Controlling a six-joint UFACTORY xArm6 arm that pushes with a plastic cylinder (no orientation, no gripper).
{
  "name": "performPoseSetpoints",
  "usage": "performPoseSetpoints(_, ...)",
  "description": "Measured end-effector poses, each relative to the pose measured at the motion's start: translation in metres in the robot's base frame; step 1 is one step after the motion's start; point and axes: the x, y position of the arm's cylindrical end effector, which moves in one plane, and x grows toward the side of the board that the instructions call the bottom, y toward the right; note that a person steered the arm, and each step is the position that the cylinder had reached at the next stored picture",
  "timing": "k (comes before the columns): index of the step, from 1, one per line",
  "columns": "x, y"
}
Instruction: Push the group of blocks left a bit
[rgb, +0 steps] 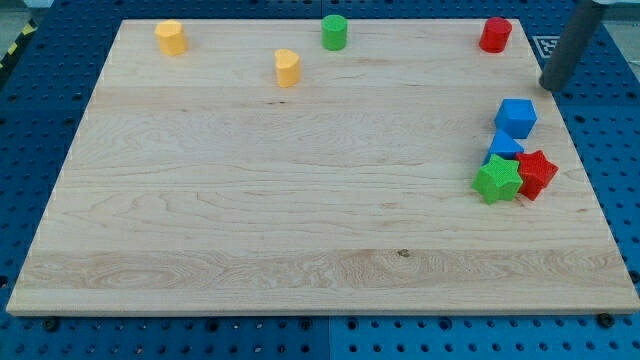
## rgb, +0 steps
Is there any wooden board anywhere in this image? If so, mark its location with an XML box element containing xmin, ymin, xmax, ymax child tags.
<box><xmin>7</xmin><ymin>19</ymin><xmax>639</xmax><ymax>317</ymax></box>

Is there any yellow heart block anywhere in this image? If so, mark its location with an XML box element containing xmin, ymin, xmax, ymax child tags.
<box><xmin>274</xmin><ymin>49</ymin><xmax>301</xmax><ymax>88</ymax></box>

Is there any green cylinder block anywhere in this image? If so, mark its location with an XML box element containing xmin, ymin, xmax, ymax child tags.
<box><xmin>321</xmin><ymin>14</ymin><xmax>348</xmax><ymax>51</ymax></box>

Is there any green star block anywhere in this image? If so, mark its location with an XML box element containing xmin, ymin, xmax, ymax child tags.
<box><xmin>471</xmin><ymin>154</ymin><xmax>523</xmax><ymax>204</ymax></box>

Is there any blue triangle block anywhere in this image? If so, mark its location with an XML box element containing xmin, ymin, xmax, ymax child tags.
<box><xmin>483</xmin><ymin>129</ymin><xmax>524</xmax><ymax>164</ymax></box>

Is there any blue cube block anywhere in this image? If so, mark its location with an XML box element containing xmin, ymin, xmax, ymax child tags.
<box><xmin>494</xmin><ymin>98</ymin><xmax>537</xmax><ymax>139</ymax></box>

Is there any yellow hexagon block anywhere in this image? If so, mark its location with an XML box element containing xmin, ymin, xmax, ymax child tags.
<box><xmin>154</xmin><ymin>20</ymin><xmax>188</xmax><ymax>56</ymax></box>

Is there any red star block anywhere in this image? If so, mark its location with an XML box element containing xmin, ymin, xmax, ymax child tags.
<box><xmin>515</xmin><ymin>150</ymin><xmax>559</xmax><ymax>201</ymax></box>

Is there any red cylinder block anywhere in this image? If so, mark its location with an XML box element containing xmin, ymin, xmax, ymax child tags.
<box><xmin>479</xmin><ymin>17</ymin><xmax>513</xmax><ymax>53</ymax></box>

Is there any fiducial marker tag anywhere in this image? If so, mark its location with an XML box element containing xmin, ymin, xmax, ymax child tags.
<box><xmin>532</xmin><ymin>35</ymin><xmax>559</xmax><ymax>59</ymax></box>

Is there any black bolt left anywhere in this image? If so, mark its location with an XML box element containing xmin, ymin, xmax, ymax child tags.
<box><xmin>42</xmin><ymin>318</ymin><xmax>59</xmax><ymax>332</ymax></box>

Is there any black bolt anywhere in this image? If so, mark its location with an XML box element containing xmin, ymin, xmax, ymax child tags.
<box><xmin>42</xmin><ymin>318</ymin><xmax>59</xmax><ymax>332</ymax></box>
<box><xmin>597</xmin><ymin>313</ymin><xmax>615</xmax><ymax>329</ymax></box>

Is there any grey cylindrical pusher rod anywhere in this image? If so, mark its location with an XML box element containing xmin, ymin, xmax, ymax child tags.
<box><xmin>538</xmin><ymin>0</ymin><xmax>612</xmax><ymax>92</ymax></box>

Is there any black bolt right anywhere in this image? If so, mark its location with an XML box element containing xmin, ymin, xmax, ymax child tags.
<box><xmin>597</xmin><ymin>313</ymin><xmax>615</xmax><ymax>329</ymax></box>

